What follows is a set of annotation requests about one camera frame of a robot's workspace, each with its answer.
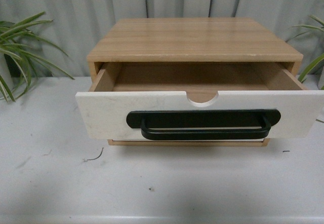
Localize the white bottom drawer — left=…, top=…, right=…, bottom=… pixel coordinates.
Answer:
left=113, top=138, right=264, bottom=142

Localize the white top drawer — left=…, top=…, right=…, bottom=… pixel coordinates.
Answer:
left=76, top=62, right=323, bottom=140

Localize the small dark wire piece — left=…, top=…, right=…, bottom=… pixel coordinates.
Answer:
left=83, top=147, right=104, bottom=162

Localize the left green plant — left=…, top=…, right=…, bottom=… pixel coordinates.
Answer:
left=1, top=11, right=74, bottom=103

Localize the wooden drawer cabinet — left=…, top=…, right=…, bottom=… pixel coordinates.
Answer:
left=87, top=18, right=302, bottom=145

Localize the white drawer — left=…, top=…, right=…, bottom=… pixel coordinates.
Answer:
left=76, top=62, right=323, bottom=140
left=113, top=138, right=264, bottom=142

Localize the green plant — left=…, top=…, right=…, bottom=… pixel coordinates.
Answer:
left=287, top=0, right=323, bottom=90
left=1, top=11, right=74, bottom=103

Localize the right green plant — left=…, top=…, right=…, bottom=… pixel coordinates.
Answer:
left=287, top=0, right=323, bottom=90

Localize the black drawer handle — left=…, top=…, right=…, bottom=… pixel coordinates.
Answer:
left=126, top=109, right=281, bottom=141

